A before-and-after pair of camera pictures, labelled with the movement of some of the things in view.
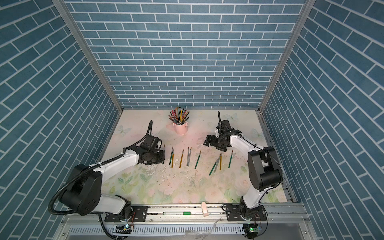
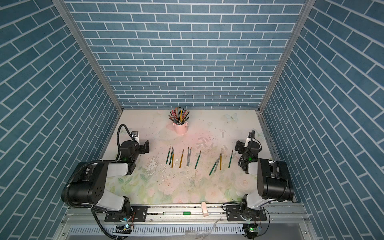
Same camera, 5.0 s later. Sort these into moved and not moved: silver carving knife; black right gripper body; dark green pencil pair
Moved: black right gripper body
Not moved: dark green pencil pair; silver carving knife
